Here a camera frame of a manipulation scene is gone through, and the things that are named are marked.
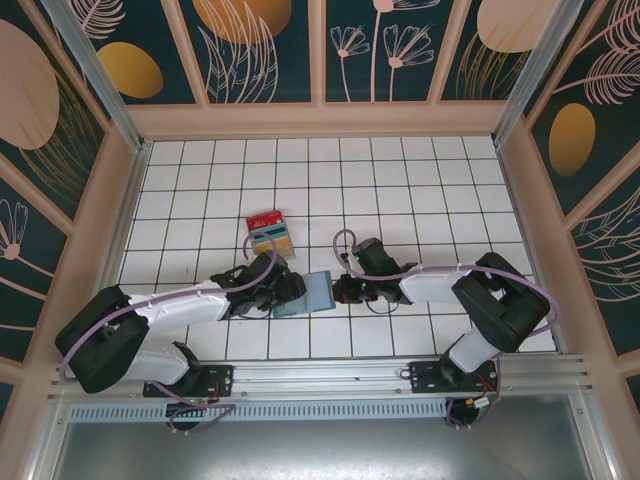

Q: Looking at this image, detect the teal card holder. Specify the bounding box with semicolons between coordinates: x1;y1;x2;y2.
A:
272;270;336;319

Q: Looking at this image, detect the arm base electronics module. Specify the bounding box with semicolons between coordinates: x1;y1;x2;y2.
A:
445;395;495;430
165;398;209;433

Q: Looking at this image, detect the teal card with black stripe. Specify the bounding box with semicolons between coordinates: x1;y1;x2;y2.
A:
251;226;291;242

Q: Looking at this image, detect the red VIP card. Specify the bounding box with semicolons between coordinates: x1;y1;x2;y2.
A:
246;211;287;233

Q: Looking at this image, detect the colourful striped wooden box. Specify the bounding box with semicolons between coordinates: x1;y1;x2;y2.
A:
245;210;297;262

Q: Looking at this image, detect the grey metal sheet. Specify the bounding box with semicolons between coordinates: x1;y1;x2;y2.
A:
47;418;604;480

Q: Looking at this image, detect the aluminium mounting rail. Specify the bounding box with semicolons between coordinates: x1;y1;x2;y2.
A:
47;353;594;402

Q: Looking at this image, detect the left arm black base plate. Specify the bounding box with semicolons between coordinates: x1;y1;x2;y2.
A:
143;363;236;399

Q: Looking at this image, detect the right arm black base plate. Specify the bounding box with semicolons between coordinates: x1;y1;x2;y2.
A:
408;360;502;397

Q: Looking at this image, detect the slotted grey cable duct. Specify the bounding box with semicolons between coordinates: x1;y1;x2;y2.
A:
67;401;450;422

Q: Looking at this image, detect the aluminium frame post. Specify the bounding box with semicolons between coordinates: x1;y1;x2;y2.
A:
38;0;152;153
491;0;585;147

